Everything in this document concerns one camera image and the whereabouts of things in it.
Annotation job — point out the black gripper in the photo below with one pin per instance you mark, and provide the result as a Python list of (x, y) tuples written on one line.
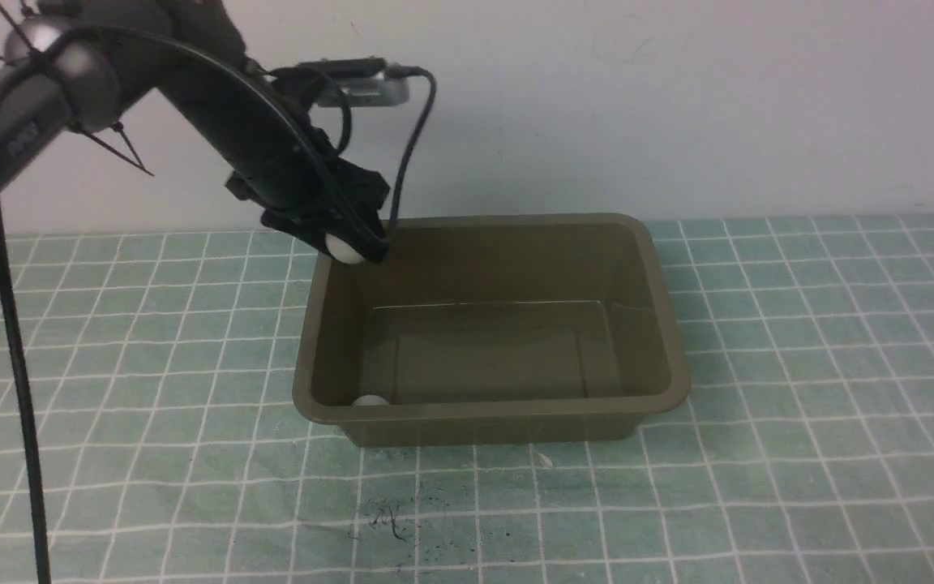
[(278, 176)]

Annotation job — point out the white table-tennis ball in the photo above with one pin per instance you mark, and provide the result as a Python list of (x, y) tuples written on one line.
[(370, 400), (341, 251)]

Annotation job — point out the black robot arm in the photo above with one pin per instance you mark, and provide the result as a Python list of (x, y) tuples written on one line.
[(79, 66)]

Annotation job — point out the olive green plastic bin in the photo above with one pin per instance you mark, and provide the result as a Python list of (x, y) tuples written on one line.
[(494, 330)]

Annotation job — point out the green checkered tablecloth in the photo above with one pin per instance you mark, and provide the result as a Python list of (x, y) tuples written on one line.
[(171, 450)]

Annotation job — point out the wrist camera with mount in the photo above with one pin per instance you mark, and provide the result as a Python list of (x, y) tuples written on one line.
[(359, 82)]

